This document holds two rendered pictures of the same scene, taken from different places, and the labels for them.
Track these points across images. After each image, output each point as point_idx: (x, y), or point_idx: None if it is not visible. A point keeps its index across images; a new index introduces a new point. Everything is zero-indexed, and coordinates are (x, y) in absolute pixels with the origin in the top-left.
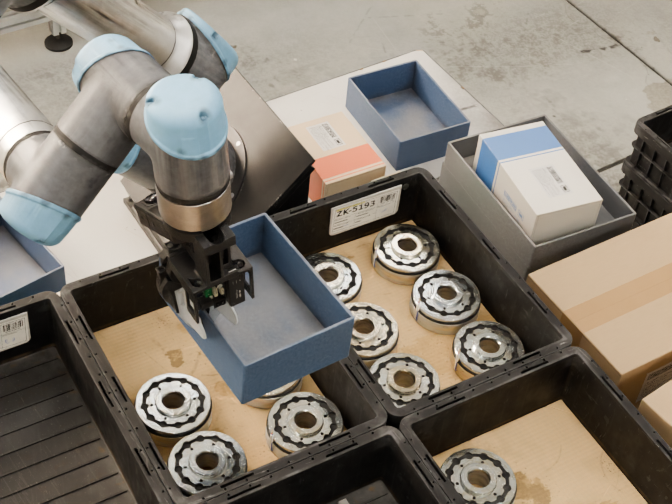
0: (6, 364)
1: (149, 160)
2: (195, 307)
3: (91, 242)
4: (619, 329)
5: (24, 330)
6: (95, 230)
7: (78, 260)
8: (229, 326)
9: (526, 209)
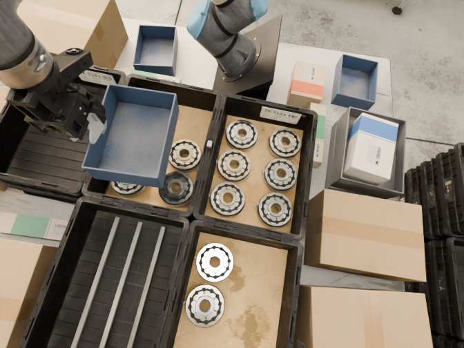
0: None
1: (205, 40)
2: (34, 127)
3: (199, 63)
4: (340, 242)
5: (113, 82)
6: (204, 60)
7: (189, 68)
8: (127, 137)
9: (350, 159)
